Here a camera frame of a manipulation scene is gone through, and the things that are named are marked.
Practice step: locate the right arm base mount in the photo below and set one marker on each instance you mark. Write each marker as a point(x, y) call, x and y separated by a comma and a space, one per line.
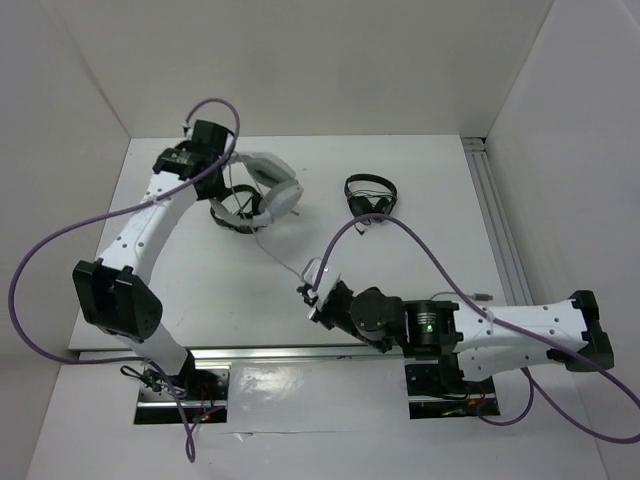
point(430, 398)

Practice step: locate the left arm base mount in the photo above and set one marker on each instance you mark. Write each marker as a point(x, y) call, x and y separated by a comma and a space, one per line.
point(155, 405)

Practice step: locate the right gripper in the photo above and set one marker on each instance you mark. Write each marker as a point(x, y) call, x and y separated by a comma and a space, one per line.
point(320, 314)

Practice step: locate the black headphones left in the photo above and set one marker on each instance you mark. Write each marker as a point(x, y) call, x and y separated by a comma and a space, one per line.
point(236, 209)

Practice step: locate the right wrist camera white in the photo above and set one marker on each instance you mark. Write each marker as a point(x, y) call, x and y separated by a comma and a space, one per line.
point(317, 284)

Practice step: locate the black headphones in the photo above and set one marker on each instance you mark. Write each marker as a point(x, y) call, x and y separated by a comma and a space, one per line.
point(367, 201)
point(236, 209)

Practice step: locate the aluminium rail right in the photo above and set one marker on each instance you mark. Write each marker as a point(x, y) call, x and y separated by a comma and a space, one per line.
point(510, 267)

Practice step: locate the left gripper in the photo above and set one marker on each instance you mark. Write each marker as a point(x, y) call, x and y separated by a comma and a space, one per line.
point(216, 191)

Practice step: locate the black headphones right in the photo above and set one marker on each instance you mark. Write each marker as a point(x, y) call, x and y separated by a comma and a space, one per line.
point(367, 201)

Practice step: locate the aluminium rail front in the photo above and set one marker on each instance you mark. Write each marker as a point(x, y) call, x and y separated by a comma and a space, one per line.
point(293, 354)

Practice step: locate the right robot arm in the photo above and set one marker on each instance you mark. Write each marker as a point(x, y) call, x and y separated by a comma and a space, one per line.
point(469, 346)

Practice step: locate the aluminium rail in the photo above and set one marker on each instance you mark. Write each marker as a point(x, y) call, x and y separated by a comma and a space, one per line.
point(510, 267)
point(293, 354)

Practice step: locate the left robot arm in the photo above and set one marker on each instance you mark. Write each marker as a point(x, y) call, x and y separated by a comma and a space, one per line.
point(113, 290)

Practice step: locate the white grey headphones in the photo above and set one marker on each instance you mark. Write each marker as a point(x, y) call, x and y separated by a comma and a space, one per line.
point(283, 191)

